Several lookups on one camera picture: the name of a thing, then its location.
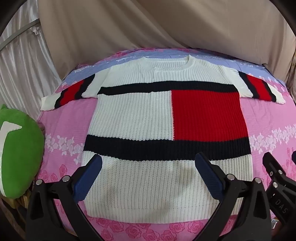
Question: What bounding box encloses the beige backdrop cloth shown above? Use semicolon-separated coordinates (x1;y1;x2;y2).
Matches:
37;0;296;87

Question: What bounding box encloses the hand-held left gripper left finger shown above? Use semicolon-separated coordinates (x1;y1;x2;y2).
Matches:
25;153;109;241

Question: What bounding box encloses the pink floral bedsheet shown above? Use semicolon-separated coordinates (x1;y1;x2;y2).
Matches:
38;46;296;241

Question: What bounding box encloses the brown wooden frame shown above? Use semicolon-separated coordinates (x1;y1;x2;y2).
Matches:
0;194;31;241

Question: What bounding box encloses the green plush pillow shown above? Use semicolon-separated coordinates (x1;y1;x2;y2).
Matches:
0;104;45;199

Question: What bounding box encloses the white satin curtain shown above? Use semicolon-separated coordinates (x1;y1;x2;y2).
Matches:
0;7;61;121

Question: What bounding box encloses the white red navy knit sweater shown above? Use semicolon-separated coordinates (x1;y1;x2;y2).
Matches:
40;55;286;220

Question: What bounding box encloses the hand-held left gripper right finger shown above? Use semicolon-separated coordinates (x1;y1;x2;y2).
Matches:
195;152;272;241

